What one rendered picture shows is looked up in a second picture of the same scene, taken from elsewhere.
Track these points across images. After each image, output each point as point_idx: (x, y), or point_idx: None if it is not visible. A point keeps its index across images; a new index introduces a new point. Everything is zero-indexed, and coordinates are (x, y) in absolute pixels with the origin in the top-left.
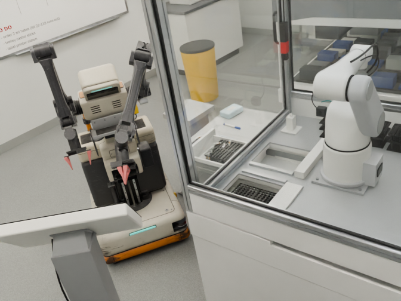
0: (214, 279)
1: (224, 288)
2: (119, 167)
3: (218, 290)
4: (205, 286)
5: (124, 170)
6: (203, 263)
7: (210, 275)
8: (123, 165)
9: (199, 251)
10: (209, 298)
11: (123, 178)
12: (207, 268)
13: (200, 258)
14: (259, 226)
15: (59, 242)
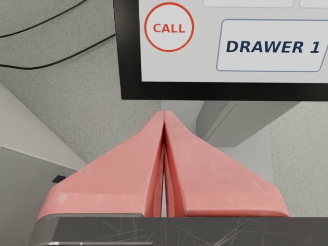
0: (34, 139)
1: (24, 127)
2: (235, 193)
3: (43, 141)
4: (66, 162)
5: (133, 160)
6: (34, 148)
7: (35, 142)
8: (113, 226)
9: (19, 143)
10: (73, 164)
11: (175, 122)
12: (32, 143)
13: (32, 148)
14: None
15: None
